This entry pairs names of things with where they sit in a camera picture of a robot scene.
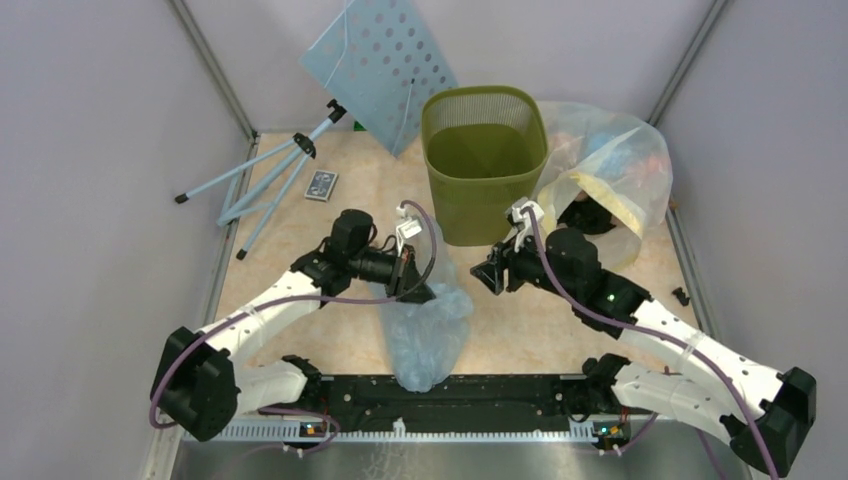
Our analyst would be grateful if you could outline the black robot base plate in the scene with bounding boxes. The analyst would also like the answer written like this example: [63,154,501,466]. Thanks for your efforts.
[283,355,635,434]

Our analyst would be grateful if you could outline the light blue trash bag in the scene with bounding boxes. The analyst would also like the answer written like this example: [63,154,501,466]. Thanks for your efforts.
[377,241,474,393]

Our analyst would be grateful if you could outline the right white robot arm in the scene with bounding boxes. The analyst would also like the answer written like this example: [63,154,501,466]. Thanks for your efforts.
[470,228,817,478]

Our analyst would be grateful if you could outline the small black clip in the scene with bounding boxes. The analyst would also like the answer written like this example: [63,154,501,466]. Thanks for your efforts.
[671,287,691,306]

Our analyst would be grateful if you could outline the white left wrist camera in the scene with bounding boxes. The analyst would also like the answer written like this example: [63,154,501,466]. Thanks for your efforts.
[395,206,423,243]

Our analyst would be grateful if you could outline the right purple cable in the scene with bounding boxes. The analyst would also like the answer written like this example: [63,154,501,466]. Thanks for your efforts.
[523,206,780,480]

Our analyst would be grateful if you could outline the black crumpled trash bag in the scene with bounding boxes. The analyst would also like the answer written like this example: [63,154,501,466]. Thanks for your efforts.
[557,197,616,235]

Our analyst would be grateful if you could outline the blue tripod stand legs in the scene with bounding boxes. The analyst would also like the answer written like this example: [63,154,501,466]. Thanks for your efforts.
[173,99,347,260]

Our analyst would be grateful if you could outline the clear yellow-banded plastic bag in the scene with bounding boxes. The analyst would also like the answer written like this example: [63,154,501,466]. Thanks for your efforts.
[533,101,673,270]

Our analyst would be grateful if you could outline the blue perforated music stand desk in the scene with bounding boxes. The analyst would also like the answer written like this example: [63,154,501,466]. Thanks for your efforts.
[299,0,458,157]

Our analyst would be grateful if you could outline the green plastic trash bin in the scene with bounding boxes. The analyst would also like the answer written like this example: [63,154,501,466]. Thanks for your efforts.
[421,85,548,247]

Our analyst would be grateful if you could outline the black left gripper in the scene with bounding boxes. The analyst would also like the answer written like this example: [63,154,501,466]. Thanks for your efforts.
[349,243,438,306]

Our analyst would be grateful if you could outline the playing card deck box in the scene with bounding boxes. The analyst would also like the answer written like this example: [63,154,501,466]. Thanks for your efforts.
[304,170,339,203]

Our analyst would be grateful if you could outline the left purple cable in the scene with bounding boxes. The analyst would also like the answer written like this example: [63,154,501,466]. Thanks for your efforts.
[148,199,439,429]

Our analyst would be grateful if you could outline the white slotted cable duct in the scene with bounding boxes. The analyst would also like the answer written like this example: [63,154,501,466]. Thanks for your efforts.
[213,417,598,443]

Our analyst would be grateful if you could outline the purple cable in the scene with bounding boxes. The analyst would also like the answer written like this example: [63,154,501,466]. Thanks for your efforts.
[523,206,780,480]
[148,199,439,429]

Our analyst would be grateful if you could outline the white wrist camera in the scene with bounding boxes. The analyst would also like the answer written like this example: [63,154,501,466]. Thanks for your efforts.
[395,206,423,243]
[504,197,544,252]

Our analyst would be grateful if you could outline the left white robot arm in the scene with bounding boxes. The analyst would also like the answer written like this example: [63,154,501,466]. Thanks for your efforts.
[148,200,437,441]

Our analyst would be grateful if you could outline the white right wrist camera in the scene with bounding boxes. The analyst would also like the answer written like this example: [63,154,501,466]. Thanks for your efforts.
[504,197,544,252]

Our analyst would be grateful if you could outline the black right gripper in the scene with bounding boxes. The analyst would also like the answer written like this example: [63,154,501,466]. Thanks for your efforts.
[471,225,578,301]

